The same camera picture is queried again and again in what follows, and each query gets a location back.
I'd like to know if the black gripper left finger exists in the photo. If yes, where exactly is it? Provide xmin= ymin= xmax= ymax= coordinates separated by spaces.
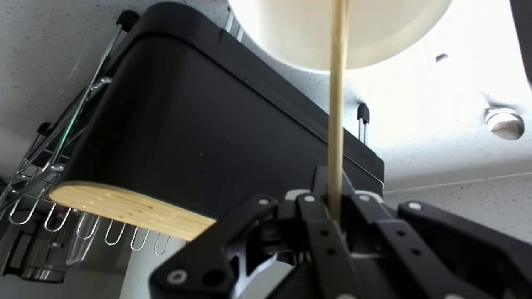
xmin=149 ymin=164 xmax=355 ymax=299

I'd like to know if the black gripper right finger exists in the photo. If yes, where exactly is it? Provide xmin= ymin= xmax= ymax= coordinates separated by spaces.
xmin=337 ymin=171 xmax=532 ymax=299

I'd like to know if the terrazzo print paper cup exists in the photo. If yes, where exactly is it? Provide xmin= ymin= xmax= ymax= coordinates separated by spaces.
xmin=226 ymin=0 xmax=455 ymax=73

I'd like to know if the silver metal spoon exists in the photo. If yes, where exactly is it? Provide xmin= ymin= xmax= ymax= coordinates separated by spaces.
xmin=483 ymin=106 xmax=525 ymax=141

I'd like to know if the black utensil caddy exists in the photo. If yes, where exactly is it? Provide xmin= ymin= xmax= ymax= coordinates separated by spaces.
xmin=46 ymin=2 xmax=387 ymax=234

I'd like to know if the wooden knife slot insert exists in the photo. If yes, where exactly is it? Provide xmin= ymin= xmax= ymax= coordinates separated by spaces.
xmin=48 ymin=181 xmax=217 ymax=242

